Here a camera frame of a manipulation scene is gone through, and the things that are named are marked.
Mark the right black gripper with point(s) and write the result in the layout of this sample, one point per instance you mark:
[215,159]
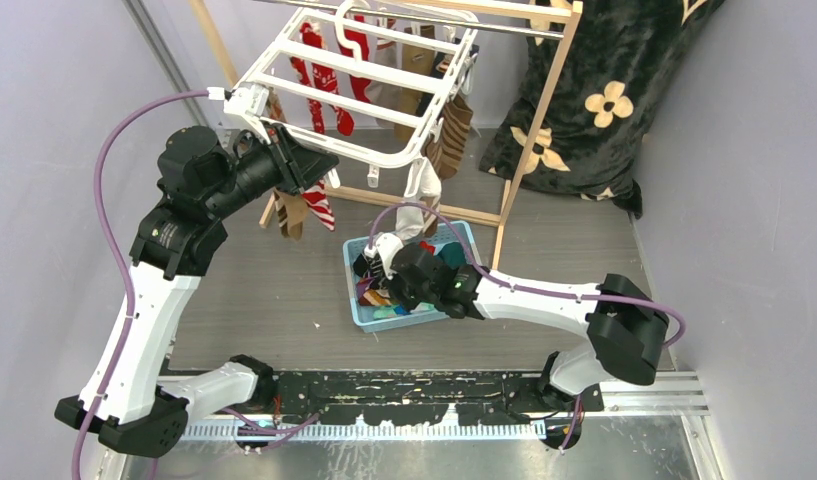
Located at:
[407,303]

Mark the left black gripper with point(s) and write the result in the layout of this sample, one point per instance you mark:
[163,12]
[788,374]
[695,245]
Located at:
[298,166]

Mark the red white striped sock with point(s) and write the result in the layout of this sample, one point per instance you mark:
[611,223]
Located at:
[319,205]

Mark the white plastic clip hanger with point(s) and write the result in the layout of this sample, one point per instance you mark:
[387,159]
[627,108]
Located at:
[441,90]

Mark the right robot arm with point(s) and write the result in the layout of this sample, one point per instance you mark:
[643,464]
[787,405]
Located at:
[623,330]

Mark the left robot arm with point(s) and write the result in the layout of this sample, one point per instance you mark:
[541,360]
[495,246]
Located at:
[202,183]

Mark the dark green sock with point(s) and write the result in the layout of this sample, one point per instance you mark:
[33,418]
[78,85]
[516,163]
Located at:
[453,255]

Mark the light blue plastic basket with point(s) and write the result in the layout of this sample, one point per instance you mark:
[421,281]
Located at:
[372,319]

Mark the red snowflake sock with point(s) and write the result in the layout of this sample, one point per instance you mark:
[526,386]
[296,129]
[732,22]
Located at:
[322,78]

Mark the brown striped sock rear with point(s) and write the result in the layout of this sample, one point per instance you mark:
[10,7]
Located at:
[446,152]

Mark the black floral blanket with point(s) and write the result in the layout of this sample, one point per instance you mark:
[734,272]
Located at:
[622,60]

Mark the metal hanging rod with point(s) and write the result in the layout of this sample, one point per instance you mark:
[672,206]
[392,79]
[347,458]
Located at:
[425,14]

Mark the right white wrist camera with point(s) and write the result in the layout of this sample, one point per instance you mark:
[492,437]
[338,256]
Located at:
[380,255]

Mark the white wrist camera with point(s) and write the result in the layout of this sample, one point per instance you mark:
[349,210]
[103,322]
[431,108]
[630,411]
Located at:
[243,107]
[380,255]

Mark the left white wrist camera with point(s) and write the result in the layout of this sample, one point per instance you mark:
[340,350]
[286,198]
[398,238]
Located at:
[243,107]

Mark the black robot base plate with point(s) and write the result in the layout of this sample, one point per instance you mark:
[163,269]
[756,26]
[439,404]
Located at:
[409,398]

